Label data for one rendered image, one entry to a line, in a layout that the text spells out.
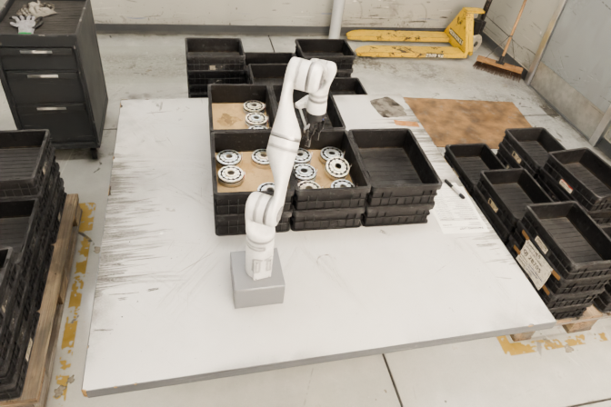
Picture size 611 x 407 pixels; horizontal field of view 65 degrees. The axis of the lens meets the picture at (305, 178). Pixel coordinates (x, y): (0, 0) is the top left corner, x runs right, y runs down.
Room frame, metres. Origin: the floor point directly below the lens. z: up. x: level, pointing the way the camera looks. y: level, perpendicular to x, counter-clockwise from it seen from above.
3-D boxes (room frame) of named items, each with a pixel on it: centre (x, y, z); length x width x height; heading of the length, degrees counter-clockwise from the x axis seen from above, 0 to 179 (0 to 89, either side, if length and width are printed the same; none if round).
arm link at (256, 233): (1.06, 0.12, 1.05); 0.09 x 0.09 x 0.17; 76
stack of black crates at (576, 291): (1.71, -1.31, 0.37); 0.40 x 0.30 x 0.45; 17
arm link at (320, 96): (1.58, -0.01, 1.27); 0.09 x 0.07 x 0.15; 81
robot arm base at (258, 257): (1.06, 0.12, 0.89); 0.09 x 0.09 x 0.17; 25
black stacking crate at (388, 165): (1.65, -0.35, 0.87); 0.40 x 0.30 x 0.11; 15
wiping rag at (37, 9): (2.73, 1.73, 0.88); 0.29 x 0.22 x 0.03; 17
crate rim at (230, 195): (1.49, 0.23, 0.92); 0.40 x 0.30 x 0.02; 15
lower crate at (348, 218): (1.57, -0.06, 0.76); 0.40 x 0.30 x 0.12; 15
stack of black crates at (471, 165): (2.48, -1.07, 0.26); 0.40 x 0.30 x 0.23; 17
